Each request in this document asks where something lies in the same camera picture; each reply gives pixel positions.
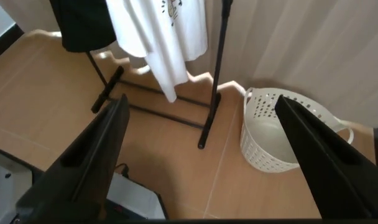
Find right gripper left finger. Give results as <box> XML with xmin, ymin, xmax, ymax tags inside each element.
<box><xmin>15</xmin><ymin>93</ymin><xmax>131</xmax><ymax>220</ymax></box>

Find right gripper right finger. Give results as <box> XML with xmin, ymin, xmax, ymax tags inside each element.
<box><xmin>274</xmin><ymin>95</ymin><xmax>378</xmax><ymax>218</ymax></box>

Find black shorts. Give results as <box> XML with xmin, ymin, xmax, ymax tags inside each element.
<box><xmin>48</xmin><ymin>0</ymin><xmax>118</xmax><ymax>54</ymax></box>

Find white garment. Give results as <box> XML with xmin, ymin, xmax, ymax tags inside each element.
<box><xmin>104</xmin><ymin>0</ymin><xmax>209</xmax><ymax>103</ymax></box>

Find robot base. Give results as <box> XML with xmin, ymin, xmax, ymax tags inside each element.
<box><xmin>0</xmin><ymin>144</ymin><xmax>170</xmax><ymax>222</ymax></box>

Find white laundry basket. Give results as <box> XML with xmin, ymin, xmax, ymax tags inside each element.
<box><xmin>239</xmin><ymin>86</ymin><xmax>354</xmax><ymax>174</ymax></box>

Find black clothes rack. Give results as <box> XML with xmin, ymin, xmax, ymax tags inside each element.
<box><xmin>85</xmin><ymin>0</ymin><xmax>235</xmax><ymax>150</ymax></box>

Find beige curtain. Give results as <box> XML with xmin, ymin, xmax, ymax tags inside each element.
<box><xmin>0</xmin><ymin>0</ymin><xmax>378</xmax><ymax>129</ymax></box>

